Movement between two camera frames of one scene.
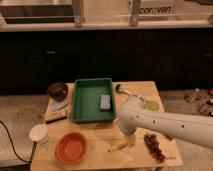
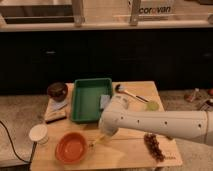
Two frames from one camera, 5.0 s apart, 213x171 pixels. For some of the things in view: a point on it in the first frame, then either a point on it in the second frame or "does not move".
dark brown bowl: x=57 y=91 does not move
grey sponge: x=105 y=102 does not move
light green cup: x=152 y=105 does not move
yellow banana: x=118 y=146 to x=97 y=142
